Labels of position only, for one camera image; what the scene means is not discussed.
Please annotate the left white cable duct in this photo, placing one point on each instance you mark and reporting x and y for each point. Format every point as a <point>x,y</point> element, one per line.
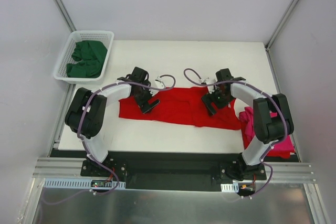
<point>71,183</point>

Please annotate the red t shirt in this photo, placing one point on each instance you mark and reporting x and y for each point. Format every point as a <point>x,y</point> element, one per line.
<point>283,150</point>
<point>182,106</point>

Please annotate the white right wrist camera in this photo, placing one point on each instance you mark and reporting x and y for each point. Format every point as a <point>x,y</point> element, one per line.
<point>205,81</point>

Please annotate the aluminium front rail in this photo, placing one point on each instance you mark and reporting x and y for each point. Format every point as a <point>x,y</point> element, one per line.
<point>67,164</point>

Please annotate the white cable duct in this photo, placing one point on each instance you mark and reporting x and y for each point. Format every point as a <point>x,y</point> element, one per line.
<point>71,183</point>
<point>230,188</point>

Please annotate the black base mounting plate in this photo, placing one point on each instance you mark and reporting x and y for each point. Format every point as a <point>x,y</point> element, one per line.
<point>168,171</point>

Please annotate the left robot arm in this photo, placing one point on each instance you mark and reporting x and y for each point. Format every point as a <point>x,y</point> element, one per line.
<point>87,110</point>

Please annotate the right white cable duct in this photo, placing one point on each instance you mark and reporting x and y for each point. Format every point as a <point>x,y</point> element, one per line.
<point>230,188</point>

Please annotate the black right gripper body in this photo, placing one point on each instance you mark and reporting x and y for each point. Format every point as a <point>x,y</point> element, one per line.
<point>212,101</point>

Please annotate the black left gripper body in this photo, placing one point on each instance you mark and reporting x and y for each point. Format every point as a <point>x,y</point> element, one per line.
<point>146,102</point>

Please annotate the green t shirt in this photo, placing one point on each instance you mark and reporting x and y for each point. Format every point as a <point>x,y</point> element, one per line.
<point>89,57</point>

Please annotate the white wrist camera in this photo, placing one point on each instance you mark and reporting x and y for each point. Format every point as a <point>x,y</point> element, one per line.
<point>205,81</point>
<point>159,84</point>

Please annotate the folded pink t shirt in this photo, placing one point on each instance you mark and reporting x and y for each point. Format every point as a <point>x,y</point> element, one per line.
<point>246,119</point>

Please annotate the right aluminium frame post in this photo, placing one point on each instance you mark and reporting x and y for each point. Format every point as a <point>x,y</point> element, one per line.
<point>284,19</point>

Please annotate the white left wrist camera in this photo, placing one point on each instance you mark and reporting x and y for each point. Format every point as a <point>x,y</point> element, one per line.
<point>159,84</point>

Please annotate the white plastic basket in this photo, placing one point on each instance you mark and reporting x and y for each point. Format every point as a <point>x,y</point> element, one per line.
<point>106,37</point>

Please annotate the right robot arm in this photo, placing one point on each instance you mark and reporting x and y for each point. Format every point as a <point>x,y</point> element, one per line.
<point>272,121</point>

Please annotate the folded red t shirt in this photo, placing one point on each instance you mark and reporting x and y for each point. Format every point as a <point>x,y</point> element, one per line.
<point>283,150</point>

